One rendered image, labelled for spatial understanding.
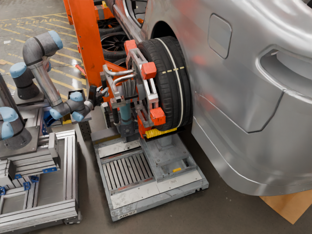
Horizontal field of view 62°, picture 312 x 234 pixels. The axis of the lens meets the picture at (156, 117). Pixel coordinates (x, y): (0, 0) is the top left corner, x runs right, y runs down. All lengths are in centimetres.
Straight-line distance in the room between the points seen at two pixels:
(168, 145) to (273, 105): 144
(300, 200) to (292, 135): 148
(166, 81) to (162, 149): 84
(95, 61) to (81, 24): 31
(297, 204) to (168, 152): 111
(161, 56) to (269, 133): 86
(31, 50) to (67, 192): 108
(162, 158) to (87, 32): 115
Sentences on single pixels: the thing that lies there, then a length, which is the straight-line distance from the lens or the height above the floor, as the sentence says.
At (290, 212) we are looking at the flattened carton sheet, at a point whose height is 1.
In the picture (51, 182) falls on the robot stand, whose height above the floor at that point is 21.
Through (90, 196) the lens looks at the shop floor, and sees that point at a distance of 236.
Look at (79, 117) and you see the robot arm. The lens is 178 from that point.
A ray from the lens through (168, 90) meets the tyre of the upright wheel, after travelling 158.
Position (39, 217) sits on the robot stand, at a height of 23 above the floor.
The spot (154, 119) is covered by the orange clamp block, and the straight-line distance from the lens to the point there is 159.
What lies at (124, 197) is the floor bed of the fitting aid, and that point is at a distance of 220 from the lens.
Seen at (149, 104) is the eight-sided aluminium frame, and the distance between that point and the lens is 162.
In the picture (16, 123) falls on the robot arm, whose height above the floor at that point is 97.
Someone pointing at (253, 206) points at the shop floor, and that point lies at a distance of 233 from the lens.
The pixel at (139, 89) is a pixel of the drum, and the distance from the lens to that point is 180.
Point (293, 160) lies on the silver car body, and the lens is 114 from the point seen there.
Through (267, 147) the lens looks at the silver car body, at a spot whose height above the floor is 116.
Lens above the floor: 194
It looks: 42 degrees down
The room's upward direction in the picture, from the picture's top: 2 degrees counter-clockwise
